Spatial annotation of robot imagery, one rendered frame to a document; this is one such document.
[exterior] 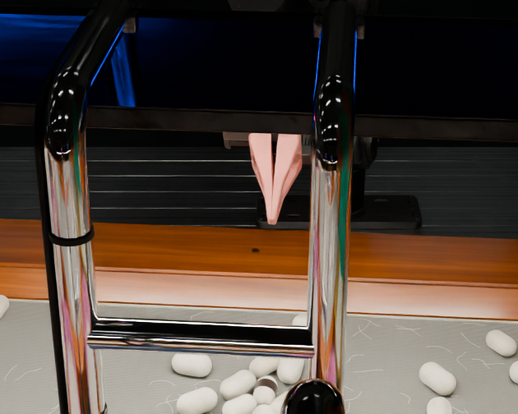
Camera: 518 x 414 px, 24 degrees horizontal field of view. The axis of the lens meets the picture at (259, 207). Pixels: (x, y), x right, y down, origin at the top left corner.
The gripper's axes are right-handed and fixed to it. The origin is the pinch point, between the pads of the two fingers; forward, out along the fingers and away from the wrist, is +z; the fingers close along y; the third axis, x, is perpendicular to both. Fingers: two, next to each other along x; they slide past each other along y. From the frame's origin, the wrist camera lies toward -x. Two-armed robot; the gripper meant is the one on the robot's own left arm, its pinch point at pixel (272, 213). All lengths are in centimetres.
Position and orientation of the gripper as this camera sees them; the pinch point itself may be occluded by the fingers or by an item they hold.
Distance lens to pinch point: 108.7
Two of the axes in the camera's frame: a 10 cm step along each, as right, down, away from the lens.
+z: -0.6, 9.2, -3.8
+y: 10.0, 0.4, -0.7
